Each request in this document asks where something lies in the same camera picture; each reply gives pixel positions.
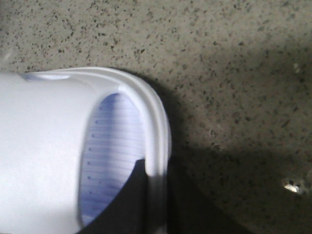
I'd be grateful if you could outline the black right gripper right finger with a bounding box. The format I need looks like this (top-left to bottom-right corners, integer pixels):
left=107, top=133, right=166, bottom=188
left=167, top=157, right=246, bottom=234

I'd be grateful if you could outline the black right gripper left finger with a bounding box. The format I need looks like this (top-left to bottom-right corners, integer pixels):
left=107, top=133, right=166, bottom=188
left=82, top=159, right=148, bottom=234

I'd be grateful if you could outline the light blue slipper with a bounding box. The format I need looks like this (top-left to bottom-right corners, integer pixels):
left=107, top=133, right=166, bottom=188
left=0, top=67, right=171, bottom=234

